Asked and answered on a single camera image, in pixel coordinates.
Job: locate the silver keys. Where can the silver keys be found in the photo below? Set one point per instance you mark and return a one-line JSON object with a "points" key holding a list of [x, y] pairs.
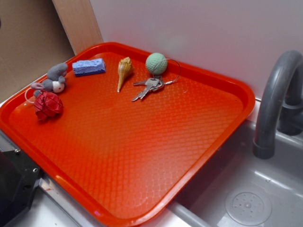
{"points": [[155, 83]]}

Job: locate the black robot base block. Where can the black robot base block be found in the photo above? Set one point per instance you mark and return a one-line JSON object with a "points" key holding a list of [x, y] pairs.
{"points": [[19, 179]]}

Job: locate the red plastic tray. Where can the red plastic tray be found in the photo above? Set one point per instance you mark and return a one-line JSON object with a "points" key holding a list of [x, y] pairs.
{"points": [[200, 97]]}

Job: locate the green golf ball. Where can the green golf ball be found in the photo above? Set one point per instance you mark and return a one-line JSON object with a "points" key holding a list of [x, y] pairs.
{"points": [[156, 63]]}

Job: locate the tan spiral seashell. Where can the tan spiral seashell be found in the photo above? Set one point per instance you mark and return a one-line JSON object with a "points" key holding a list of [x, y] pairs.
{"points": [[125, 69]]}

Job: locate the blue sponge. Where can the blue sponge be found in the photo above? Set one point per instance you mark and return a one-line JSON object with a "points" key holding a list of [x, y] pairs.
{"points": [[89, 67]]}

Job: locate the grey plush mouse toy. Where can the grey plush mouse toy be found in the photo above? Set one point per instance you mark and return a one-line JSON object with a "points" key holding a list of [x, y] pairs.
{"points": [[55, 81]]}

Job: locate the red crumpled paper ball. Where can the red crumpled paper ball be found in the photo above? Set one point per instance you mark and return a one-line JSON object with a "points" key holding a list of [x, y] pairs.
{"points": [[47, 105]]}

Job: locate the grey toy faucet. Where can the grey toy faucet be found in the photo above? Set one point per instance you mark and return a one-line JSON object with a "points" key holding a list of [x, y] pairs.
{"points": [[281, 107]]}

